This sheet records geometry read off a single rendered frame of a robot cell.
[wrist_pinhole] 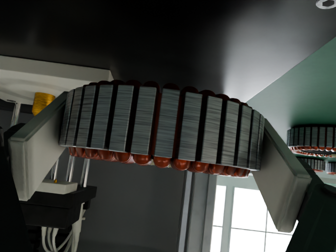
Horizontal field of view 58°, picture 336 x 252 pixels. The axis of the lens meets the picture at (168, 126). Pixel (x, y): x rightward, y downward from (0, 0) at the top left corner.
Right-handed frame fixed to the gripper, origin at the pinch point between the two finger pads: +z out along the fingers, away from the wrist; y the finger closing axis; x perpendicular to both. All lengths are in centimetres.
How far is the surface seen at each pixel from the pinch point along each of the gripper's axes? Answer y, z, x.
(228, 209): 178, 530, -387
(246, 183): 211, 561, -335
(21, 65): -11.5, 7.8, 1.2
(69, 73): -7.7, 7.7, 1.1
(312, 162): 46, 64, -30
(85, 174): -9.8, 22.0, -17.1
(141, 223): -0.8, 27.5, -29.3
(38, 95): -12.5, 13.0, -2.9
